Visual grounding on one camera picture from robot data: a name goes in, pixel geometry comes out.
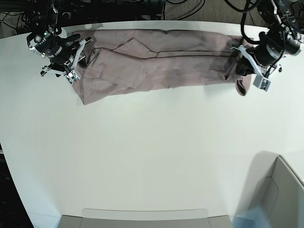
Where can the pink T-shirt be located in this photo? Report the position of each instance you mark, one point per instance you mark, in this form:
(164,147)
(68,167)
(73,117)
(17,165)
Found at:
(123,61)

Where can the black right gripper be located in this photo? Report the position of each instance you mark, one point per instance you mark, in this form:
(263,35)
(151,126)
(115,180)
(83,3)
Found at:
(40,44)

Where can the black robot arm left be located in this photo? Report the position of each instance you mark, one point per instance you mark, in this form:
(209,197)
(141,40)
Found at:
(276,13)

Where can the blue translucent object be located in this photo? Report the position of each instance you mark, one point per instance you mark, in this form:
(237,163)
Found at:
(253,218)

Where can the grey cardboard box right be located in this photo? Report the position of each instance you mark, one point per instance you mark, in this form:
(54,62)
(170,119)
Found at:
(281,195)

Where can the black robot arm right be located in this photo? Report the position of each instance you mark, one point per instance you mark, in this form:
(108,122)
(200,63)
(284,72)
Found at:
(44,17)

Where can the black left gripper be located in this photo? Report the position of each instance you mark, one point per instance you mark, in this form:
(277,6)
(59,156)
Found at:
(285,42)

